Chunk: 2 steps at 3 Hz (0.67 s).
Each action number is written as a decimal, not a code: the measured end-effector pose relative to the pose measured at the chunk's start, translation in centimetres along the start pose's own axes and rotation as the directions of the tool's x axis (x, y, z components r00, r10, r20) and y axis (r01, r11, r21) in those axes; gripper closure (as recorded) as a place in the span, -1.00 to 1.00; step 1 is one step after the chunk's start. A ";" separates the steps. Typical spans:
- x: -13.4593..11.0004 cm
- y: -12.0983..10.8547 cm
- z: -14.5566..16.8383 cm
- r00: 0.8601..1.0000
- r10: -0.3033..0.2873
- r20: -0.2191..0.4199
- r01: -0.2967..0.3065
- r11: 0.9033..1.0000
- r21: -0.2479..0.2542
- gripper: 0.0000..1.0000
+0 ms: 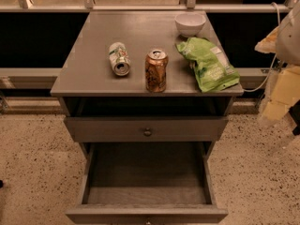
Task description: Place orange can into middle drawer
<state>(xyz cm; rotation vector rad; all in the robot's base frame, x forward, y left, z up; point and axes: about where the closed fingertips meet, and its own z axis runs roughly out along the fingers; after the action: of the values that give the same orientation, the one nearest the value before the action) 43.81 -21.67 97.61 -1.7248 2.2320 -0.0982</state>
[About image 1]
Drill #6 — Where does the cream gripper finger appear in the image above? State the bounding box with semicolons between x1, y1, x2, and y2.
259;65;300;122

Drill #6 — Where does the orange soda can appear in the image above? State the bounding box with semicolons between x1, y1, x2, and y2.
145;48;169;93

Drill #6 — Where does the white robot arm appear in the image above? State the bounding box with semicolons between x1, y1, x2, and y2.
255;2;300;121

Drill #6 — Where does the grey wooden drawer cabinet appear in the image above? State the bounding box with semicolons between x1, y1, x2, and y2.
50;9;245;225

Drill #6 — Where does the closed top drawer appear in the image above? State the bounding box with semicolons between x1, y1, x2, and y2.
65;116;228;143

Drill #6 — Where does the white green soda can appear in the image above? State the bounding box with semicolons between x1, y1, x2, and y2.
109;42;130;76

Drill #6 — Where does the open middle drawer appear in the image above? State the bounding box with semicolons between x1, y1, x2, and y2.
66;142;228;225

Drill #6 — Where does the green chip bag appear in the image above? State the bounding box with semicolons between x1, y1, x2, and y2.
176;37;240;92

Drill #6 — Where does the white bowl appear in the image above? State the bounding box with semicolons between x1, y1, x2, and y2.
174;12;206;38

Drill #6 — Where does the white cable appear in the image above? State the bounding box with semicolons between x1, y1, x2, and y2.
242;1;282;94

